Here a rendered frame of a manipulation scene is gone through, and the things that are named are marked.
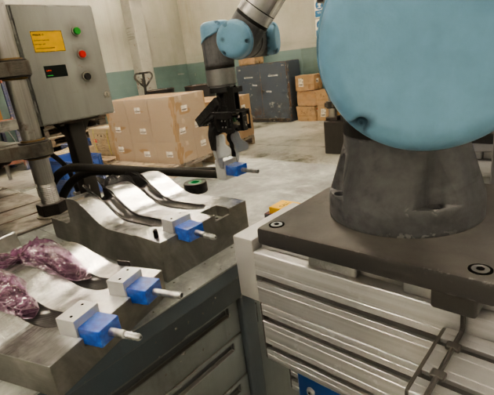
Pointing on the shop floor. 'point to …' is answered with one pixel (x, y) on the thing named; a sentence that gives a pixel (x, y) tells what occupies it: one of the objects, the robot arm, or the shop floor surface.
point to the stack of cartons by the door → (310, 98)
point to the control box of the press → (63, 74)
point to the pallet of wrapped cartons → (160, 130)
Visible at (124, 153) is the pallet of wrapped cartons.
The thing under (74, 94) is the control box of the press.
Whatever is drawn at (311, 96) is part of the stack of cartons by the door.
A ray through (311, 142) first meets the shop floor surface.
